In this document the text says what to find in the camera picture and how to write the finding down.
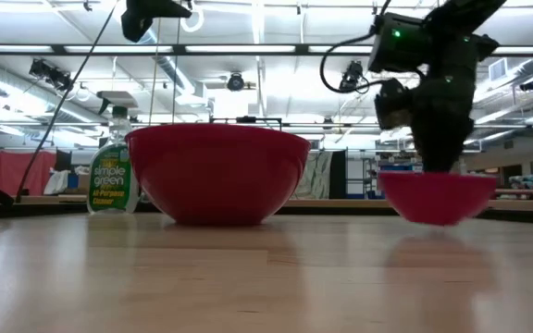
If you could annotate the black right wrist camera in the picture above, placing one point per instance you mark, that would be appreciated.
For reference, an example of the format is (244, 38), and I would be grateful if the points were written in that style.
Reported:
(392, 104)

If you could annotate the simple green spray bottle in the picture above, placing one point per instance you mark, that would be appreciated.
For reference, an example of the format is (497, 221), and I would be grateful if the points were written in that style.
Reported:
(111, 178)

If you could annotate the white bag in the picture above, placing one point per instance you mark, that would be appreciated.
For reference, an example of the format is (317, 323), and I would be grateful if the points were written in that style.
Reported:
(57, 182)

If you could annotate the black ceiling spotlight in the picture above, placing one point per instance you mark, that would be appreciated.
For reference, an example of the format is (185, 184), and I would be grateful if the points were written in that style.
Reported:
(235, 82)
(51, 74)
(352, 76)

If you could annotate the grey leaf pattern cloth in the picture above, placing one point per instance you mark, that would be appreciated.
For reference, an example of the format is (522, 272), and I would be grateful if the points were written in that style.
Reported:
(313, 176)

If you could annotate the orange-red hanging cloth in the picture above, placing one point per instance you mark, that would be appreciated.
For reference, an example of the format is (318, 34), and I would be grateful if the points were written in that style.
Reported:
(21, 171)

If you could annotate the large red bowl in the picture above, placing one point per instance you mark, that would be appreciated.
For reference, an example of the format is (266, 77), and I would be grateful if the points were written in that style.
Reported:
(218, 176)

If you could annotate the small pink-red bowl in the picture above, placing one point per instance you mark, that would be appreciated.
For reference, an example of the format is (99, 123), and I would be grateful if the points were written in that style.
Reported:
(435, 199)

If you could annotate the black framed light bar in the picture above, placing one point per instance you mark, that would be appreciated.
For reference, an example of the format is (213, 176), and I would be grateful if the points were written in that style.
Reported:
(248, 48)

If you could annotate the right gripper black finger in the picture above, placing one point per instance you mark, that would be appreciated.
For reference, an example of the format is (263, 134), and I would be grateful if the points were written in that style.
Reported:
(441, 163)

